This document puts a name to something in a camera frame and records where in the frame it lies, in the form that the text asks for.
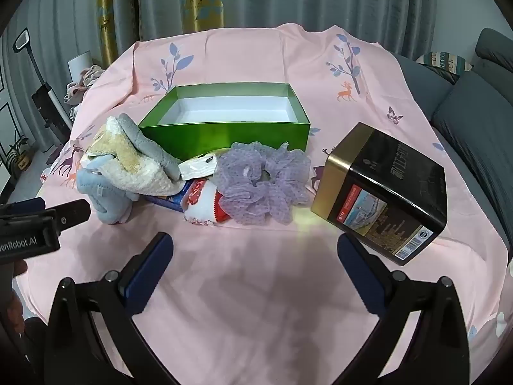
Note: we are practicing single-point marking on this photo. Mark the green cardboard box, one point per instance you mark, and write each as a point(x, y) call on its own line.
point(224, 136)

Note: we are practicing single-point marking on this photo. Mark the potted plant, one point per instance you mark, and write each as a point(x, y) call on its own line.
point(20, 156)

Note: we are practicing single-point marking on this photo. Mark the grey curtain gold deer band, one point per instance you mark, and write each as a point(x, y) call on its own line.
point(300, 0)

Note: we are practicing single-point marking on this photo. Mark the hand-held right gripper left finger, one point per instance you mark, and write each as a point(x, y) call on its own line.
point(150, 272)

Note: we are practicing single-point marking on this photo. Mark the red and white packet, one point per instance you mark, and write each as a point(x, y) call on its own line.
point(200, 204)

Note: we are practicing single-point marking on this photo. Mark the shiny gold curtain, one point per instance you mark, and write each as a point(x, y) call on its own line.
point(107, 16)

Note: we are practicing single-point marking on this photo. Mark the person's left hand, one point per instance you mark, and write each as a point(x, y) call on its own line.
point(19, 268)

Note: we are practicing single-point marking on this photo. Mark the plain grey curtain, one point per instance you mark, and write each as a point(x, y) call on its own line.
point(60, 28)

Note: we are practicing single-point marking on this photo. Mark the light blue plush glove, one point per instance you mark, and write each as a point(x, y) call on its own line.
point(100, 200)

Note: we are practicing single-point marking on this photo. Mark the black and gold tin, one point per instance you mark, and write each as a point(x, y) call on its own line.
point(380, 192)

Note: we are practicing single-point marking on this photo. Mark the small white tissue packet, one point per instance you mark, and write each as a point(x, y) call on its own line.
point(196, 168)

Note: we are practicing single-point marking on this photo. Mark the pink printed tablecloth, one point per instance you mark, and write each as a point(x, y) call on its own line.
point(256, 308)

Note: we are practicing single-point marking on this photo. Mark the grey sofa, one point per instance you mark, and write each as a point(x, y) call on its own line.
point(469, 120)

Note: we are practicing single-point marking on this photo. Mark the yellow tissue pack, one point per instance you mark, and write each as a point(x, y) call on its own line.
point(116, 144)

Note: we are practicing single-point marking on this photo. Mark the black upright vacuum cleaner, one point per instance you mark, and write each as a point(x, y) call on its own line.
point(46, 104)

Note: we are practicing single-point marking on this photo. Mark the blue and orange snack packet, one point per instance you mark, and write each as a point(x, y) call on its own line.
point(172, 201)

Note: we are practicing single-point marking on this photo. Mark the purple mesh scrunchie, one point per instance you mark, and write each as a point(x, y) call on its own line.
point(256, 184)

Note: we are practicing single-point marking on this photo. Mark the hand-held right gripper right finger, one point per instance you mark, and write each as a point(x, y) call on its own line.
point(360, 276)

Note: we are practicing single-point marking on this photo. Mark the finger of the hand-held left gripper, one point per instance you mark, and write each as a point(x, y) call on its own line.
point(34, 203)
point(72, 214)

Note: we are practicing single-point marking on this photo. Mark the pile of clothes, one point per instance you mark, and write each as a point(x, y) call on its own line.
point(78, 90)

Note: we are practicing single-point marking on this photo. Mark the striped cushion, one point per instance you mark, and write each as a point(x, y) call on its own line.
point(441, 62)

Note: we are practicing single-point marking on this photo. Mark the white cylindrical container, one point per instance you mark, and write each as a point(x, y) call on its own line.
point(80, 68)

